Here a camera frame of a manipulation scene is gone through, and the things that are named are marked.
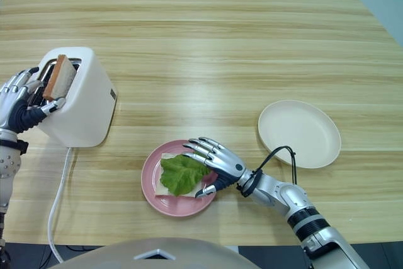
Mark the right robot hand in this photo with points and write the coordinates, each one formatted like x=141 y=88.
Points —
x=225 y=163

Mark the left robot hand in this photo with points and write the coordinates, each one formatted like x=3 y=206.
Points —
x=12 y=108

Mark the green lettuce leaf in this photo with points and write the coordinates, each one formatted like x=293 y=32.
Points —
x=179 y=173

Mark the bread slice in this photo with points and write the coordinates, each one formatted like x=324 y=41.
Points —
x=61 y=78
x=193 y=191

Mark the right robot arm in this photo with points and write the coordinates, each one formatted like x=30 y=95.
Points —
x=285 y=195

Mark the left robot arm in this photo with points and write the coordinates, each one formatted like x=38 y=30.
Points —
x=7 y=163

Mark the pink plate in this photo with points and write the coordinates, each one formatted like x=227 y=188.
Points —
x=176 y=207

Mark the cream toaster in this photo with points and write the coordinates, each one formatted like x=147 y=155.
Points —
x=86 y=105

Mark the cream plate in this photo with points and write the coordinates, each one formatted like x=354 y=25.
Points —
x=299 y=133

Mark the robot body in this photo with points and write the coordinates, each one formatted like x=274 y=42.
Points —
x=157 y=254

